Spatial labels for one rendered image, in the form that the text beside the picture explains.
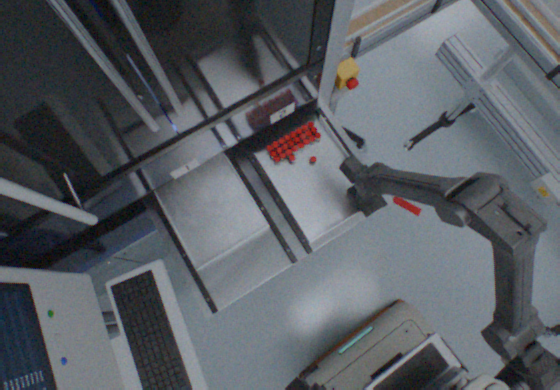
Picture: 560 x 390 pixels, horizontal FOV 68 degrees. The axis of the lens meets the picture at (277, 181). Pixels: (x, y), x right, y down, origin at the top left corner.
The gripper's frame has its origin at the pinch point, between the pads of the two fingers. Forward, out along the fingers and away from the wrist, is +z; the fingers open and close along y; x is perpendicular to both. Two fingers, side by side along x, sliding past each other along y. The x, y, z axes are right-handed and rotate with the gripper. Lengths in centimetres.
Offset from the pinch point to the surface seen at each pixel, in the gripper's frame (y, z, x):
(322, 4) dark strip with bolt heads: 29, -58, -3
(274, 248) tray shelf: 4.0, 2.3, 30.2
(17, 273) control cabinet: 23, -32, 86
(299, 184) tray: 17.3, 0.3, 12.3
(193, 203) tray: 30, -1, 45
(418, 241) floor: -13, 93, -40
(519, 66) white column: 36, 76, -144
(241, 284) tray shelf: 0.0, 3.0, 44.7
